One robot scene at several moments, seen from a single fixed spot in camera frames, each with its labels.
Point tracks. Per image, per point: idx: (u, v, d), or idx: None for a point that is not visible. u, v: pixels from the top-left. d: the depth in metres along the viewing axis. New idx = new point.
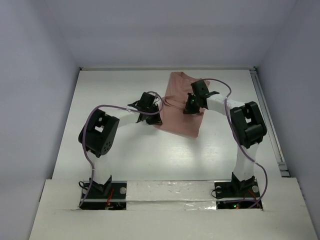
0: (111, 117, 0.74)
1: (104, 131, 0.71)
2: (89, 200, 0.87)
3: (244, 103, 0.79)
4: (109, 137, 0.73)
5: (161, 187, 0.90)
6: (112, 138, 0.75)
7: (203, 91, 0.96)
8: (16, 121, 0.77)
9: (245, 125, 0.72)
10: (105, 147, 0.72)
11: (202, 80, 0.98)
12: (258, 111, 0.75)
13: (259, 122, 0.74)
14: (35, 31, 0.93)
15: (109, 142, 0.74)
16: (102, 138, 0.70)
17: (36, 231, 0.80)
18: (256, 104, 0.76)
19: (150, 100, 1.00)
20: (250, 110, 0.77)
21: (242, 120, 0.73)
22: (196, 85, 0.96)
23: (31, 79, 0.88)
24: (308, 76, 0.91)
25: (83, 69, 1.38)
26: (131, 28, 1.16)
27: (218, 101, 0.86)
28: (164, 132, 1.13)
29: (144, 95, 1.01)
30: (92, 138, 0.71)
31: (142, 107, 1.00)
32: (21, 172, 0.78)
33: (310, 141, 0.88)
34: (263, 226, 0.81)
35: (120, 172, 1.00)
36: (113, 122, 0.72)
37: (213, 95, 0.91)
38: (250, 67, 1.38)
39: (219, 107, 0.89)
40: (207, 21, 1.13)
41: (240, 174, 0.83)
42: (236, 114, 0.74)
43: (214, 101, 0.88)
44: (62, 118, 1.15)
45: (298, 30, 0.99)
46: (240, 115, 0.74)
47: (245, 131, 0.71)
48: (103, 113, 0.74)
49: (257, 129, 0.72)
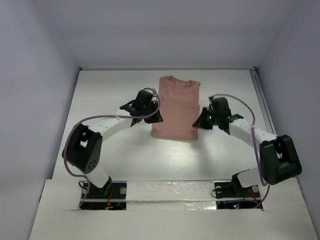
0: (94, 134, 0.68)
1: (87, 149, 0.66)
2: (90, 199, 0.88)
3: (275, 136, 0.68)
4: (93, 154, 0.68)
5: (161, 187, 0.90)
6: (97, 154, 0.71)
7: (224, 112, 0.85)
8: (16, 121, 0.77)
9: (278, 163, 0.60)
10: (89, 166, 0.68)
11: (225, 98, 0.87)
12: (292, 149, 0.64)
13: (293, 161, 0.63)
14: (35, 31, 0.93)
15: (94, 160, 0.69)
16: (85, 157, 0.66)
17: (36, 231, 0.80)
18: (290, 138, 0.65)
19: (147, 99, 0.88)
20: (282, 144, 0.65)
21: (275, 157, 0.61)
22: (219, 104, 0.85)
23: (31, 79, 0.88)
24: (308, 77, 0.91)
25: (83, 70, 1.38)
26: (131, 28, 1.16)
27: (244, 128, 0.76)
28: (162, 140, 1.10)
29: (140, 94, 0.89)
30: (75, 157, 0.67)
31: (138, 108, 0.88)
32: (21, 172, 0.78)
33: (310, 141, 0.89)
34: (263, 226, 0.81)
35: (120, 172, 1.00)
36: (94, 139, 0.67)
37: (237, 119, 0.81)
38: (250, 67, 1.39)
39: (244, 135, 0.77)
40: (207, 21, 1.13)
41: (245, 182, 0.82)
42: (267, 150, 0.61)
43: (239, 127, 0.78)
44: (63, 118, 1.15)
45: (298, 30, 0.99)
46: (273, 151, 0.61)
47: (277, 170, 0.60)
48: (86, 128, 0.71)
49: (290, 168, 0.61)
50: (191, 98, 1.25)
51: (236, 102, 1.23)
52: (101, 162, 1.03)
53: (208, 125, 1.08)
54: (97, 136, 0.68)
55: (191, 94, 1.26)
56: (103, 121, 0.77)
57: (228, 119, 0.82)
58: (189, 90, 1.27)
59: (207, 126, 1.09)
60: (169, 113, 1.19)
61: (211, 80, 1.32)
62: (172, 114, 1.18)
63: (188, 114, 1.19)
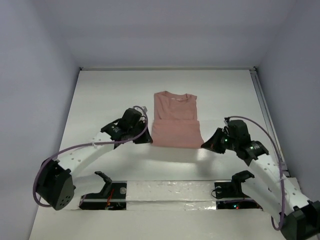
0: (64, 172, 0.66)
1: (56, 189, 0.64)
2: (90, 199, 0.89)
3: (306, 199, 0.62)
4: (64, 193, 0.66)
5: (161, 187, 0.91)
6: (71, 190, 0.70)
7: (243, 138, 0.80)
8: (16, 121, 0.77)
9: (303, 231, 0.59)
10: (61, 202, 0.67)
11: (245, 124, 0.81)
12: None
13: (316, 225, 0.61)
14: (35, 30, 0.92)
15: (66, 196, 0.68)
16: (53, 198, 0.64)
17: (36, 230, 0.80)
18: None
19: (134, 119, 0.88)
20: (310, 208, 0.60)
21: (301, 227, 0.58)
22: (237, 130, 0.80)
23: (31, 79, 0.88)
24: (308, 77, 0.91)
25: (83, 70, 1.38)
26: (131, 28, 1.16)
27: (271, 174, 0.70)
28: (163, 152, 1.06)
29: (126, 113, 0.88)
30: (45, 194, 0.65)
31: (124, 127, 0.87)
32: (21, 173, 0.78)
33: (310, 142, 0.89)
34: (262, 225, 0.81)
35: (119, 171, 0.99)
36: (63, 179, 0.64)
37: (262, 156, 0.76)
38: (250, 67, 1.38)
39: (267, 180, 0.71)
40: (207, 21, 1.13)
41: None
42: (298, 222, 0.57)
43: (263, 169, 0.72)
44: (62, 118, 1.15)
45: (298, 30, 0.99)
46: (303, 222, 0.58)
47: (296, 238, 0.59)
48: (56, 164, 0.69)
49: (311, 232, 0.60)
50: (189, 113, 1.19)
51: (235, 102, 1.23)
52: (101, 162, 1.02)
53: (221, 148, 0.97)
54: (66, 176, 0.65)
55: (189, 109, 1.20)
56: (76, 153, 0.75)
57: (248, 148, 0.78)
58: (186, 104, 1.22)
59: (219, 150, 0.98)
60: (169, 131, 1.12)
61: (211, 80, 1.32)
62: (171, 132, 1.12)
63: (188, 130, 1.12)
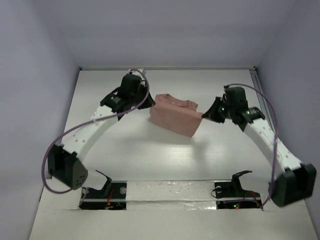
0: (69, 156, 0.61)
1: (68, 173, 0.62)
2: (90, 199, 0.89)
3: (299, 163, 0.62)
4: (77, 174, 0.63)
5: (161, 187, 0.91)
6: (83, 169, 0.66)
7: (239, 104, 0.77)
8: (16, 121, 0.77)
9: (293, 193, 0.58)
10: (77, 182, 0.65)
11: (243, 90, 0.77)
12: (313, 179, 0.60)
13: (306, 190, 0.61)
14: (34, 30, 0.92)
15: (80, 176, 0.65)
16: (68, 180, 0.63)
17: (36, 230, 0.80)
18: (316, 171, 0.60)
19: (133, 85, 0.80)
20: (303, 171, 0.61)
21: (292, 189, 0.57)
22: (234, 96, 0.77)
23: (31, 79, 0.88)
24: (308, 77, 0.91)
25: (83, 70, 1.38)
26: (131, 28, 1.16)
27: (264, 138, 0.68)
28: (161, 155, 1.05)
29: (125, 80, 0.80)
30: (61, 177, 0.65)
31: (124, 96, 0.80)
32: (21, 172, 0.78)
33: (310, 141, 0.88)
34: (262, 225, 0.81)
35: (119, 171, 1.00)
36: (70, 165, 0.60)
37: (257, 120, 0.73)
38: (250, 67, 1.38)
39: (260, 144, 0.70)
40: (207, 21, 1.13)
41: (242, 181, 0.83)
42: (289, 184, 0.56)
43: (258, 133, 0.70)
44: (62, 118, 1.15)
45: (298, 30, 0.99)
46: (293, 184, 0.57)
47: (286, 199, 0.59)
48: (62, 148, 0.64)
49: (301, 196, 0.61)
50: None
51: None
52: (101, 162, 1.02)
53: (220, 118, 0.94)
54: (72, 161, 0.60)
55: None
56: (80, 134, 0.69)
57: (245, 113, 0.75)
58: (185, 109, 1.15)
59: (218, 120, 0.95)
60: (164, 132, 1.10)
61: (211, 80, 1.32)
62: (170, 137, 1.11)
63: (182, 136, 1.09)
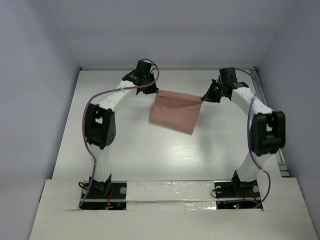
0: (107, 112, 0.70)
1: (104, 125, 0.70)
2: (89, 200, 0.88)
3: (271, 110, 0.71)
4: (110, 128, 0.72)
5: (161, 187, 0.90)
6: (114, 127, 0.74)
7: (231, 80, 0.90)
8: (16, 121, 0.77)
9: (264, 134, 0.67)
10: (109, 138, 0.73)
11: (234, 68, 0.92)
12: (283, 124, 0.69)
13: (279, 136, 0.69)
14: (35, 30, 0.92)
15: (111, 133, 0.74)
16: (102, 134, 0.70)
17: (36, 231, 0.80)
18: (284, 115, 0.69)
19: (147, 68, 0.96)
20: (275, 119, 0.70)
21: (262, 128, 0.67)
22: (225, 72, 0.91)
23: (31, 79, 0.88)
24: (308, 76, 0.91)
25: (83, 70, 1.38)
26: (131, 28, 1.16)
27: (245, 97, 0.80)
28: (161, 155, 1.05)
29: (139, 64, 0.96)
30: (95, 134, 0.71)
31: (140, 75, 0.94)
32: (21, 173, 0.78)
33: (310, 141, 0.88)
34: (262, 225, 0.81)
35: (119, 171, 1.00)
36: (108, 116, 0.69)
37: (241, 87, 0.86)
38: (250, 67, 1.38)
39: (243, 105, 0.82)
40: (207, 21, 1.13)
41: (242, 175, 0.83)
42: (259, 121, 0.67)
43: (241, 95, 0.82)
44: (62, 118, 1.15)
45: (298, 29, 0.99)
46: (263, 122, 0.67)
47: (261, 141, 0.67)
48: (98, 107, 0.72)
49: (275, 141, 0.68)
50: None
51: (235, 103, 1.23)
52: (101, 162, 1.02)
53: (216, 98, 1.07)
54: (110, 113, 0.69)
55: None
56: (112, 96, 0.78)
57: (234, 85, 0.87)
58: None
59: (215, 99, 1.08)
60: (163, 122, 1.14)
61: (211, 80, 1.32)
62: (169, 137, 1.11)
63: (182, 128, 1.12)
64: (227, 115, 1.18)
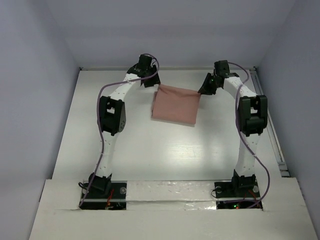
0: (118, 103, 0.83)
1: (116, 114, 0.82)
2: (89, 200, 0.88)
3: (255, 95, 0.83)
4: (121, 116, 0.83)
5: (161, 187, 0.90)
6: (124, 115, 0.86)
7: (224, 71, 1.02)
8: (16, 121, 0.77)
9: (249, 115, 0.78)
10: (120, 126, 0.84)
11: (226, 61, 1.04)
12: (265, 106, 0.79)
13: (262, 117, 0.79)
14: (35, 30, 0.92)
15: (122, 121, 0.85)
16: (115, 122, 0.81)
17: (36, 231, 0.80)
18: (266, 98, 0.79)
19: (148, 61, 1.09)
20: (259, 102, 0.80)
21: (247, 110, 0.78)
22: (219, 64, 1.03)
23: (31, 79, 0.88)
24: (308, 76, 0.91)
25: (83, 70, 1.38)
26: (131, 28, 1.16)
27: (234, 84, 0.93)
28: (163, 156, 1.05)
29: (141, 58, 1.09)
30: (107, 122, 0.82)
31: (142, 68, 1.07)
32: (21, 172, 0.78)
33: (310, 141, 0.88)
34: (262, 225, 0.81)
35: (119, 171, 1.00)
36: (120, 105, 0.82)
37: (232, 76, 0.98)
38: (250, 67, 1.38)
39: (232, 91, 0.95)
40: (207, 21, 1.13)
41: (240, 168, 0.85)
42: (244, 104, 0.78)
43: (231, 83, 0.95)
44: (62, 118, 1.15)
45: (298, 29, 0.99)
46: (248, 105, 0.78)
47: (246, 121, 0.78)
48: (109, 99, 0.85)
49: (259, 121, 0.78)
50: None
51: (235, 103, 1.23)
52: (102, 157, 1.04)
53: (211, 90, 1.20)
54: (121, 103, 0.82)
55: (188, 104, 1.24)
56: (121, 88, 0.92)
57: (226, 75, 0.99)
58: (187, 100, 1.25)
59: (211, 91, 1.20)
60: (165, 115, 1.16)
61: None
62: (170, 136, 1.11)
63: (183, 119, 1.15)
64: (227, 115, 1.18)
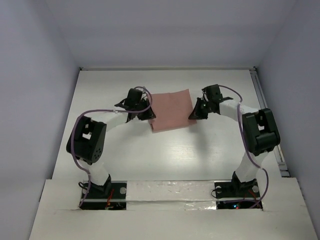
0: (98, 124, 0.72)
1: (92, 138, 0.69)
2: (89, 200, 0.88)
3: (257, 110, 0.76)
4: (98, 143, 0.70)
5: (161, 187, 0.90)
6: (102, 143, 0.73)
7: (216, 96, 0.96)
8: (16, 121, 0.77)
9: (257, 131, 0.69)
10: (95, 154, 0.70)
11: (217, 85, 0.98)
12: (272, 119, 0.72)
13: (272, 131, 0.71)
14: (35, 30, 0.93)
15: (99, 149, 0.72)
16: (89, 147, 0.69)
17: (36, 231, 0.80)
18: (271, 111, 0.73)
19: (138, 96, 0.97)
20: (263, 117, 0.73)
21: (254, 126, 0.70)
22: (210, 89, 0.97)
23: (31, 79, 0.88)
24: (308, 76, 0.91)
25: (83, 70, 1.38)
26: (131, 28, 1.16)
27: (231, 105, 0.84)
28: (163, 155, 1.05)
29: (130, 92, 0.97)
30: (80, 147, 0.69)
31: (130, 105, 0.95)
32: (21, 173, 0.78)
33: (310, 141, 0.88)
34: (262, 225, 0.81)
35: (120, 172, 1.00)
36: (99, 127, 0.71)
37: (226, 99, 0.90)
38: (250, 67, 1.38)
39: (230, 112, 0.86)
40: (207, 21, 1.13)
41: (241, 175, 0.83)
42: (248, 119, 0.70)
43: (227, 105, 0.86)
44: (62, 118, 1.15)
45: (298, 29, 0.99)
46: (253, 121, 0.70)
47: (256, 138, 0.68)
48: (88, 120, 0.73)
49: (270, 137, 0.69)
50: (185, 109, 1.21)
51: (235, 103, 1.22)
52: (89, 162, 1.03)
53: (204, 115, 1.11)
54: (101, 125, 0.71)
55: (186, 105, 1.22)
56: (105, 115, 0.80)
57: (220, 100, 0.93)
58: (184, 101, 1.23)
59: (203, 116, 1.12)
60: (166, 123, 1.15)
61: (211, 80, 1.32)
62: (170, 137, 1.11)
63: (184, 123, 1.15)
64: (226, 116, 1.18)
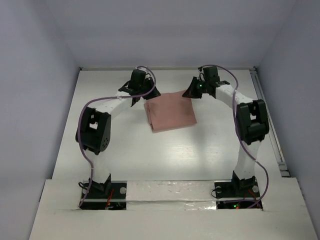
0: (103, 115, 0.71)
1: (99, 130, 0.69)
2: (89, 200, 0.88)
3: (252, 100, 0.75)
4: (105, 132, 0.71)
5: (161, 187, 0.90)
6: (108, 132, 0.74)
7: (213, 78, 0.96)
8: (16, 121, 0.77)
9: (248, 121, 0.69)
10: (103, 143, 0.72)
11: (216, 67, 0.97)
12: (265, 110, 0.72)
13: (263, 122, 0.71)
14: (35, 30, 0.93)
15: (106, 138, 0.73)
16: (96, 139, 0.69)
17: (36, 231, 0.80)
18: (264, 102, 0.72)
19: (142, 77, 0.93)
20: (256, 107, 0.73)
21: (247, 116, 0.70)
22: (208, 71, 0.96)
23: (31, 79, 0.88)
24: (308, 76, 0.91)
25: (83, 70, 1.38)
26: (131, 28, 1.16)
27: (227, 92, 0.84)
28: (163, 156, 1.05)
29: (133, 73, 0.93)
30: (88, 138, 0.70)
31: (135, 88, 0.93)
32: (21, 172, 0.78)
33: (310, 141, 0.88)
34: (262, 225, 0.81)
35: (120, 171, 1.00)
36: (105, 118, 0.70)
37: (223, 84, 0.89)
38: (250, 67, 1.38)
39: (226, 98, 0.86)
40: (207, 21, 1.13)
41: (240, 172, 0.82)
42: (241, 109, 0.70)
43: (223, 91, 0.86)
44: (62, 118, 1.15)
45: (298, 29, 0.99)
46: (246, 111, 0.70)
47: (247, 128, 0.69)
48: (92, 111, 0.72)
49: (260, 128, 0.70)
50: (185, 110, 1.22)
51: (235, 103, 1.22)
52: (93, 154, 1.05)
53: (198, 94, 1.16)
54: (106, 115, 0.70)
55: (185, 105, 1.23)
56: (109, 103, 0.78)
57: (216, 83, 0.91)
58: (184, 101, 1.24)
59: (197, 95, 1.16)
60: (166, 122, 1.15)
61: None
62: (170, 137, 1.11)
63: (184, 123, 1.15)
64: (226, 116, 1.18)
